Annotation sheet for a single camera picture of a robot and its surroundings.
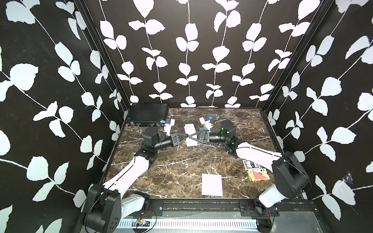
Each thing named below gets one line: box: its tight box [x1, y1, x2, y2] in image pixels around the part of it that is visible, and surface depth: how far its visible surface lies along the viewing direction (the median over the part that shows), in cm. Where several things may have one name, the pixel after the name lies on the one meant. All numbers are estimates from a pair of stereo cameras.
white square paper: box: [201, 173, 223, 197], surface depth 84 cm
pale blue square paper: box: [184, 123, 199, 148], surface depth 76 cm
